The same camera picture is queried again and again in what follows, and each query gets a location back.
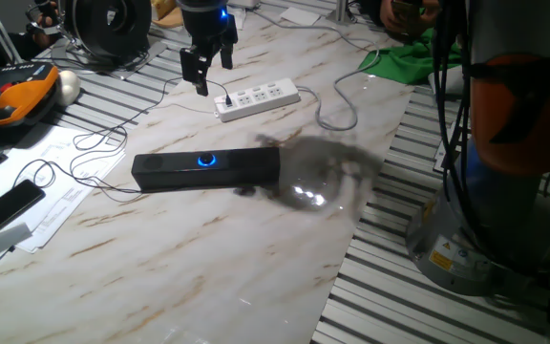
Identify black speaker bar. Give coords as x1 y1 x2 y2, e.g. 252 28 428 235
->
130 145 282 193

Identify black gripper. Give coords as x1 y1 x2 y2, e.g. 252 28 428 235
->
178 0 239 97

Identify white foam sheet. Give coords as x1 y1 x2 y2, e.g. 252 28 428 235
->
428 64 465 96

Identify white printed paper sheets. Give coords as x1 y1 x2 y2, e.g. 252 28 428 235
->
0 124 127 283

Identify grey power strip cable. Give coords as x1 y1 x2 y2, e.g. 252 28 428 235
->
250 7 382 133

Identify green cloth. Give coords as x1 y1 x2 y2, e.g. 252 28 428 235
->
358 28 462 86

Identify thin black speaker cable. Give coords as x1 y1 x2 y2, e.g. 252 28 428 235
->
11 75 233 204

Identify black smartphone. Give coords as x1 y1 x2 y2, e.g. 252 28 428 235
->
0 179 47 243

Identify black filament spool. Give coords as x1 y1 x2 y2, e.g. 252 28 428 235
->
59 0 153 66

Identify orange black teach pendant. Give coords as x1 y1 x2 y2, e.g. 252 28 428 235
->
0 61 61 131

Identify light wooden board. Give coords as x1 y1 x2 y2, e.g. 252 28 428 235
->
150 0 185 29

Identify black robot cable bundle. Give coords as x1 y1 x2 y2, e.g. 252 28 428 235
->
431 0 477 240

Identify white three-socket power strip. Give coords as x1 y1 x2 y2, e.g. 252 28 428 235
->
213 77 302 123

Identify white computer mouse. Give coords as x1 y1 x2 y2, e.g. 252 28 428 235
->
54 70 82 107

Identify white card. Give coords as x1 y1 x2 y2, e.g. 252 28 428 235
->
279 7 322 28

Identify bare human hand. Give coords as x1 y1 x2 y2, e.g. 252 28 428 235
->
379 0 441 38
35 2 61 49

